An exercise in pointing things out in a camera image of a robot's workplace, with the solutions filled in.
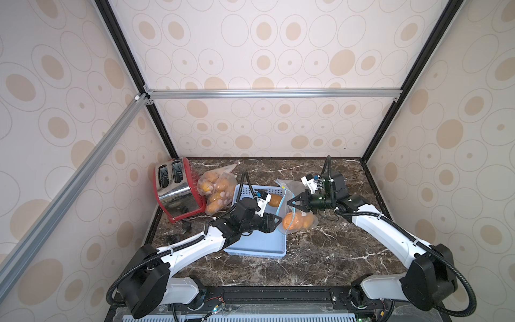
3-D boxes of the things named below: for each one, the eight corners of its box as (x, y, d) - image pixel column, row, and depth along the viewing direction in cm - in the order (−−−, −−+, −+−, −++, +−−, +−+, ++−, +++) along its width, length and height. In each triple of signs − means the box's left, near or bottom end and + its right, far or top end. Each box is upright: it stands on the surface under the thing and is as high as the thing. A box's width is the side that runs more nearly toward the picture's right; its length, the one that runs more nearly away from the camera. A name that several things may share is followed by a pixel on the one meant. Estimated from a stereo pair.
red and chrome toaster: (169, 223, 95) (153, 201, 81) (167, 187, 109) (152, 163, 94) (207, 212, 99) (198, 189, 85) (200, 179, 113) (191, 154, 98)
